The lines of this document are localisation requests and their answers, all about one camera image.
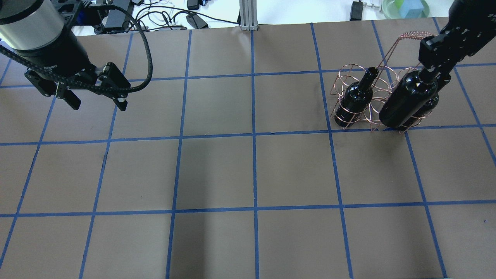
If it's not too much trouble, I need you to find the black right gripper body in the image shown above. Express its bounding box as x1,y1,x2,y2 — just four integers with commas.
418,0,496,72

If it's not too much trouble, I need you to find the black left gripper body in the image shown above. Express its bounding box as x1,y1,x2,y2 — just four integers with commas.
25,62,131,98

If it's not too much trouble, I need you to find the dark glass wine bottle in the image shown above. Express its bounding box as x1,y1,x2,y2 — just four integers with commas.
379,68,439,128

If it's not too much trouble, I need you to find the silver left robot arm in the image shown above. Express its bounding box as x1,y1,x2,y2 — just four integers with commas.
0,0,131,110

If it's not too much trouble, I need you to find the dark wine bottle in basket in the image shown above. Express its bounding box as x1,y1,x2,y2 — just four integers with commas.
334,67,379,128

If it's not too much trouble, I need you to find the black power adapter brick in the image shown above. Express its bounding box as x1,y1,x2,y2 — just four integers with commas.
104,0,134,32

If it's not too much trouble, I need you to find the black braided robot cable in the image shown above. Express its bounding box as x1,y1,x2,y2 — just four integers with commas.
0,4,153,94

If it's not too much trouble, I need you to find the copper wire wine basket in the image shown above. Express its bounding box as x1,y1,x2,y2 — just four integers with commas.
330,31,433,132

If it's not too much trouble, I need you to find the aluminium frame post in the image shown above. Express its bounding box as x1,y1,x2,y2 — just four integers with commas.
239,0,259,31

